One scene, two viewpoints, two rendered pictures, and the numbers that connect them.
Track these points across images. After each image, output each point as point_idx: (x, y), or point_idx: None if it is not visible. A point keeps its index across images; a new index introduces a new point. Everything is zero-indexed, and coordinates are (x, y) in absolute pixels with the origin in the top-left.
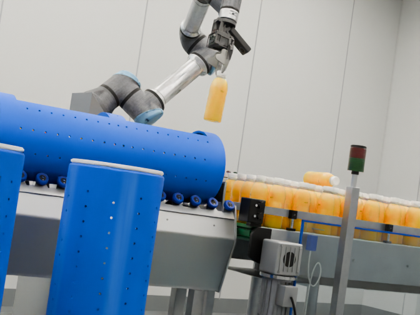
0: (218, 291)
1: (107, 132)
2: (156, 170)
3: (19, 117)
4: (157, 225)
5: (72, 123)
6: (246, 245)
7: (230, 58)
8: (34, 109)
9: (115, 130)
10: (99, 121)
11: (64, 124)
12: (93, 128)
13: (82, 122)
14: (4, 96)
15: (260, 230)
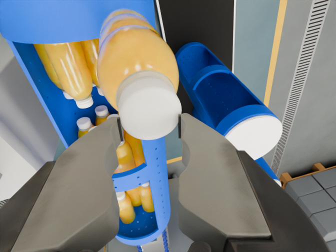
0: None
1: (164, 165)
2: (281, 124)
3: (169, 211)
4: (255, 96)
5: (165, 190)
6: None
7: (249, 161)
8: (164, 215)
9: (162, 162)
10: (159, 180)
11: (166, 192)
12: (164, 176)
13: (163, 187)
14: (158, 234)
15: None
